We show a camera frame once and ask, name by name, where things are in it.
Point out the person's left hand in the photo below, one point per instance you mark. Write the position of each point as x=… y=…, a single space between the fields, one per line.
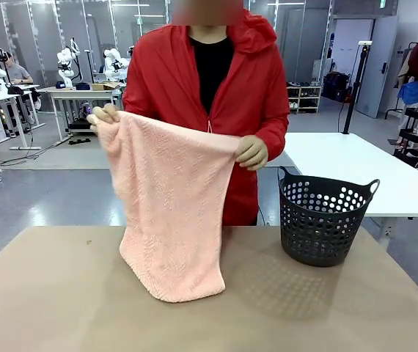
x=252 y=151

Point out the black tripod stand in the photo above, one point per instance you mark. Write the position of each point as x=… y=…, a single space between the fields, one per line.
x=355 y=88

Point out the open cardboard box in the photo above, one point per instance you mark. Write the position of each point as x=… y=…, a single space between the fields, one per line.
x=103 y=86

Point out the person's right forearm red sleeve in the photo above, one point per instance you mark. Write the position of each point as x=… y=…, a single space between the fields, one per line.
x=131 y=103

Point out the white shoe rack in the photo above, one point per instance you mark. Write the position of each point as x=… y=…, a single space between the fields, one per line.
x=304 y=97

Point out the person's right hand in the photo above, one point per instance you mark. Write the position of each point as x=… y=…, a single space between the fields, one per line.
x=103 y=114

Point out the dark blue bag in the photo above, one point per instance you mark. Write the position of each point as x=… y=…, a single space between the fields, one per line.
x=82 y=86

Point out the person's left forearm red sleeve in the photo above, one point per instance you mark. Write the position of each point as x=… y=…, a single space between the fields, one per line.
x=275 y=135

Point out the pink terry towel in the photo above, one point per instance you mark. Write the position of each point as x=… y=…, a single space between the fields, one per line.
x=168 y=201

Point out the dark grey perforated basket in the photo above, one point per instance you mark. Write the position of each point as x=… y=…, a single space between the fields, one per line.
x=319 y=253

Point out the person in red jacket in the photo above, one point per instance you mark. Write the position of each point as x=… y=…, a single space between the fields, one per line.
x=253 y=91

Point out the black rolling cart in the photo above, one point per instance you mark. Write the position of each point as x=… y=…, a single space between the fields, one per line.
x=416 y=132

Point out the white desk with metal legs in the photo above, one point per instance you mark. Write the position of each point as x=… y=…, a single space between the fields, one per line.
x=0 y=96
x=80 y=93

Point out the black power strip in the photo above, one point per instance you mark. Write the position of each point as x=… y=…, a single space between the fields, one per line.
x=80 y=141

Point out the seated person in grey shirt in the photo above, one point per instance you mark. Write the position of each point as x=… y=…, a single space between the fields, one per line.
x=19 y=73

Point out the blue garment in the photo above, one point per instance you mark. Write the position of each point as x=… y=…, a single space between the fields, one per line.
x=414 y=91

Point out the grey open door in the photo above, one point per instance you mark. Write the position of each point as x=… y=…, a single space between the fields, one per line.
x=375 y=69

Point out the large white table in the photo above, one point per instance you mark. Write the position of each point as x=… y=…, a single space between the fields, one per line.
x=359 y=172

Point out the black luggage bags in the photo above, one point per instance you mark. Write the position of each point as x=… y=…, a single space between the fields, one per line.
x=335 y=86

